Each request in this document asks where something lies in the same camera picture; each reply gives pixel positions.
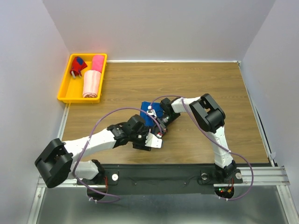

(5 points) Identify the blue towel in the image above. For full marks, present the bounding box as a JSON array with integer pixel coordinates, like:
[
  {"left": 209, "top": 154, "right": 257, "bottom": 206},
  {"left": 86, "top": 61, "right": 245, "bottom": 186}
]
[{"left": 139, "top": 101, "right": 164, "bottom": 128}]

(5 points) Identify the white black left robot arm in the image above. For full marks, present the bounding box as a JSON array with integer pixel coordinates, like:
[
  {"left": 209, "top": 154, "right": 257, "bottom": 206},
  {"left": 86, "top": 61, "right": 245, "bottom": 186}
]
[{"left": 35, "top": 114, "right": 152, "bottom": 188}]

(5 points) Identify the red blue patterned cloth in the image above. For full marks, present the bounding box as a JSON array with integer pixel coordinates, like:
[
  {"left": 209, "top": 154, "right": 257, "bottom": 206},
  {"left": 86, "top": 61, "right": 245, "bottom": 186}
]
[{"left": 70, "top": 56, "right": 87, "bottom": 79}]

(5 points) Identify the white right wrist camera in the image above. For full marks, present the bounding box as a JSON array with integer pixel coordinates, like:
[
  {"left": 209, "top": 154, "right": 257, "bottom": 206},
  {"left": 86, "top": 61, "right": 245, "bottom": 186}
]
[{"left": 147, "top": 105, "right": 157, "bottom": 117}]

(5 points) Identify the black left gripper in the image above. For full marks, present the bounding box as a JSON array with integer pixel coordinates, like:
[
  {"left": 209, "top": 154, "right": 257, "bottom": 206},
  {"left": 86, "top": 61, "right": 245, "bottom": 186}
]
[{"left": 129, "top": 126, "right": 154, "bottom": 151}]

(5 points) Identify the hot pink rolled towel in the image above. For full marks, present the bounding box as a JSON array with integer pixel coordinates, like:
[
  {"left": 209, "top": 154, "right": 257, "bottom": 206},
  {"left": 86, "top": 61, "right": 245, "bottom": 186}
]
[{"left": 92, "top": 55, "right": 105, "bottom": 72}]

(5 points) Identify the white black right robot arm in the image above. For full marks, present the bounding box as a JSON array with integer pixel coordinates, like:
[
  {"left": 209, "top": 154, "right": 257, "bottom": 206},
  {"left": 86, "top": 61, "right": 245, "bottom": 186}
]
[{"left": 160, "top": 93, "right": 236, "bottom": 182}]

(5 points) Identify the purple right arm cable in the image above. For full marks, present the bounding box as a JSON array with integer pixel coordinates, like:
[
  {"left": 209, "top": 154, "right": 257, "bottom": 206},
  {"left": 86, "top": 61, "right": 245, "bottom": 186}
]
[{"left": 148, "top": 95, "right": 255, "bottom": 202}]

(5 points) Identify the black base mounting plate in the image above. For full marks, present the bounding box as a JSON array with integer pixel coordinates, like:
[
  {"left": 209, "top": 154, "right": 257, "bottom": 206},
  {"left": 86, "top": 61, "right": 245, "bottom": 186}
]
[{"left": 83, "top": 164, "right": 243, "bottom": 195}]

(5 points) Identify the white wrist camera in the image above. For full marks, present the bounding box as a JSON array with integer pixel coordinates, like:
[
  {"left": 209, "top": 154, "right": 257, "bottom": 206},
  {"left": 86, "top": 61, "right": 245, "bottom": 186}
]
[
  {"left": 145, "top": 133, "right": 163, "bottom": 148},
  {"left": 147, "top": 105, "right": 157, "bottom": 117}
]

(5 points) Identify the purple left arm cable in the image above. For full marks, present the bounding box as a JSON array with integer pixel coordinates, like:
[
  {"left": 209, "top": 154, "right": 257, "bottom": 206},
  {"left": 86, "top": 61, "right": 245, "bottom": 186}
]
[{"left": 71, "top": 107, "right": 164, "bottom": 203}]

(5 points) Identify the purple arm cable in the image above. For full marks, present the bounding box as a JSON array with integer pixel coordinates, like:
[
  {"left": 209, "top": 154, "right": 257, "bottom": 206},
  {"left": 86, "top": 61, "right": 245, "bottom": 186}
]
[
  {"left": 71, "top": 107, "right": 164, "bottom": 203},
  {"left": 148, "top": 95, "right": 255, "bottom": 202}
]

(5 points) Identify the light pink rolled towel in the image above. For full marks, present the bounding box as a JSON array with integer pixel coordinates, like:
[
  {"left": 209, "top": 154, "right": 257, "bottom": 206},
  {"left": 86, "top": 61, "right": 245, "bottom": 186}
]
[{"left": 83, "top": 70, "right": 101, "bottom": 98}]

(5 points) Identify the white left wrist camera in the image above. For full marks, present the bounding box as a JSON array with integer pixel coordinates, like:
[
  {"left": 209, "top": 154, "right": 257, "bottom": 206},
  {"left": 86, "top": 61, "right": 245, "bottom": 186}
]
[{"left": 145, "top": 133, "right": 163, "bottom": 148}]

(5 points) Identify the yellow plastic tray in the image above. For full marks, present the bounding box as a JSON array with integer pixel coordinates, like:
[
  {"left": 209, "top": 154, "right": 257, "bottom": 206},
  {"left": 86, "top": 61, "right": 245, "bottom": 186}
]
[{"left": 57, "top": 53, "right": 107, "bottom": 103}]

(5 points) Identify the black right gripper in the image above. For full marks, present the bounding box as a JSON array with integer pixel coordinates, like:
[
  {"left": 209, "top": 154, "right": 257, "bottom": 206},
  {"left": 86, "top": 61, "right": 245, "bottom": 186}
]
[{"left": 152, "top": 112, "right": 181, "bottom": 137}]

